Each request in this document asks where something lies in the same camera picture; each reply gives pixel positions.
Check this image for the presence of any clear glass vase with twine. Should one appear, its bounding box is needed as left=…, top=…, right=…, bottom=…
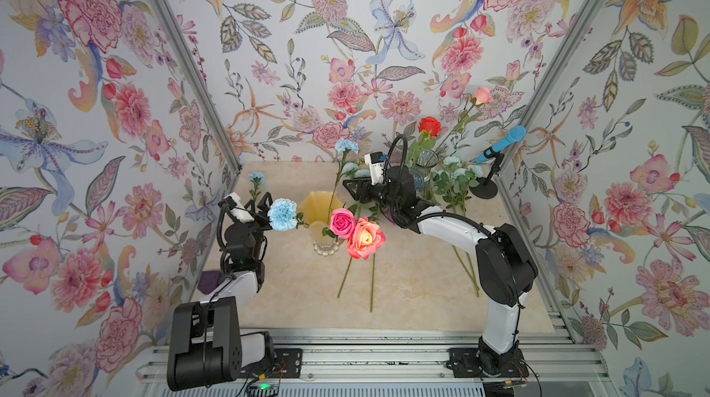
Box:
left=414, top=149, right=440, bottom=189

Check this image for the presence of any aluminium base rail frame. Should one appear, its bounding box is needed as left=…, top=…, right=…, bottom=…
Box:
left=135, top=326, right=617, bottom=397

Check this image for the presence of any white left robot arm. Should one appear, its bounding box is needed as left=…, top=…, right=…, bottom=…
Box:
left=166, top=221, right=277, bottom=391

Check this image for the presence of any small purple box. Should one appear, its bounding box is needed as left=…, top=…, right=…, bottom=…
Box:
left=197, top=269, right=222, bottom=295

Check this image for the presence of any magenta pink rose stem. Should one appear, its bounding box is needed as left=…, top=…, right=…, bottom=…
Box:
left=327, top=208, right=356, bottom=240

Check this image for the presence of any yellow fluted glass vase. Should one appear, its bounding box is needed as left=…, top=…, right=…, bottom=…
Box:
left=299, top=191, right=344, bottom=257

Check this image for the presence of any aluminium corner frame post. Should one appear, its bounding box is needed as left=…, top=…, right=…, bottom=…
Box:
left=501, top=0, right=633, bottom=173
left=148, top=0, right=241, bottom=175

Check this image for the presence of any light pink rose stem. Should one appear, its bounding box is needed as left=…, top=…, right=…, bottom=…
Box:
left=434, top=86, right=493, bottom=155

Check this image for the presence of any coral red rose stem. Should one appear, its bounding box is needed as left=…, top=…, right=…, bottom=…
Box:
left=347, top=218, right=386, bottom=260

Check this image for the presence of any aluminium corner frame post left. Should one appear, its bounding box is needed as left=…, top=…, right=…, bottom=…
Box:
left=148, top=0, right=241, bottom=175

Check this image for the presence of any blue carnation stem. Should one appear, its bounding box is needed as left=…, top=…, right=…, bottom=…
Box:
left=248, top=172, right=309, bottom=232
left=327, top=138, right=360, bottom=218

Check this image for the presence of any aluminium corner frame post right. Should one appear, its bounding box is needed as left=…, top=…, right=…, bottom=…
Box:
left=501, top=0, right=633, bottom=173

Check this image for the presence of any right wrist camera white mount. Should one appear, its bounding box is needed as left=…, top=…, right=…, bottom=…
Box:
left=364, top=152, right=388, bottom=186

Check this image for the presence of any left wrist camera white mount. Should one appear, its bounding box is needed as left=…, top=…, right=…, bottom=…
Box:
left=225, top=192, right=254, bottom=223

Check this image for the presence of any small red rose stem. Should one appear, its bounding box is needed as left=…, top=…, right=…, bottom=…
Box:
left=406, top=117, right=443, bottom=165

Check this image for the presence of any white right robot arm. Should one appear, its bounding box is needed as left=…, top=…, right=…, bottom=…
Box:
left=342, top=163, right=538, bottom=380

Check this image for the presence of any purple blue glass vase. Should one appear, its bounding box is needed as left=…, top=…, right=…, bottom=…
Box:
left=401, top=167, right=426, bottom=199

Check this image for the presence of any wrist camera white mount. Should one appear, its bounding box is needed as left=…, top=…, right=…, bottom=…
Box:
left=364, top=152, right=388, bottom=186
left=225, top=192, right=254, bottom=223

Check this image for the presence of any blue microphone on black stand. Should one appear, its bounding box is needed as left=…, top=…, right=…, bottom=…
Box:
left=470, top=125, right=527, bottom=199

